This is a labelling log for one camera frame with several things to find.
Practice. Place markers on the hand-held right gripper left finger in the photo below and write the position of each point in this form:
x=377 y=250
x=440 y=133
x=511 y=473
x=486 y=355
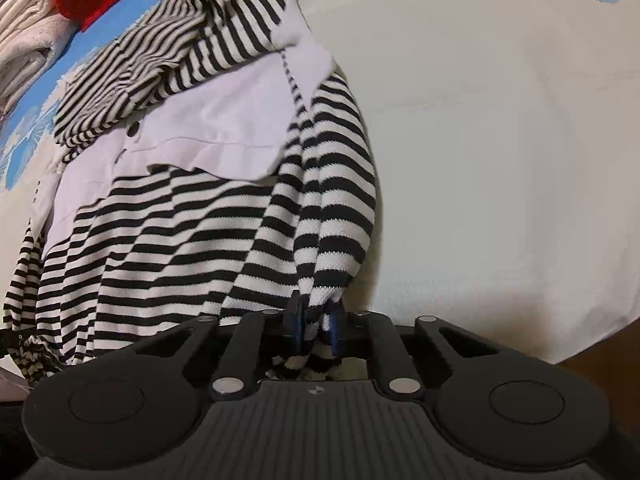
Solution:
x=295 y=327

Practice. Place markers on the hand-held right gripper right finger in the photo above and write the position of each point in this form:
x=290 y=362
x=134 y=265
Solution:
x=334 y=331

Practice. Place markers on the black white striped hooded top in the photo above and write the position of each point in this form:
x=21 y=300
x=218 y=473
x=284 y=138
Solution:
x=175 y=240

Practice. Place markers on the bed sheet with blue print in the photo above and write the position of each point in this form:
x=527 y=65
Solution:
x=500 y=160

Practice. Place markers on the white folded blanket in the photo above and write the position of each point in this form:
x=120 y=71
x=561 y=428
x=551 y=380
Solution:
x=25 y=35

